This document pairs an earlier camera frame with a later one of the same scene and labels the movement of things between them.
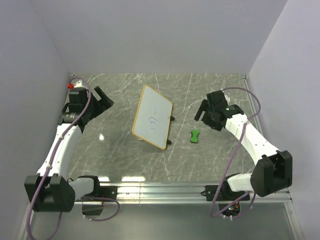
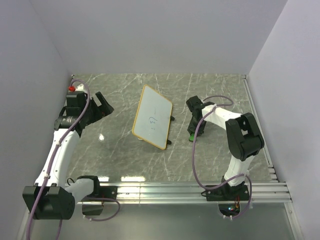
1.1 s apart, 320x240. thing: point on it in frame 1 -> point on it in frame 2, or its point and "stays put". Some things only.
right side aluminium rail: x=252 y=104 stays put
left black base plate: x=105 y=191 stays put
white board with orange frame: x=152 y=119 stays put
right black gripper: x=204 y=107 -> x=191 y=128
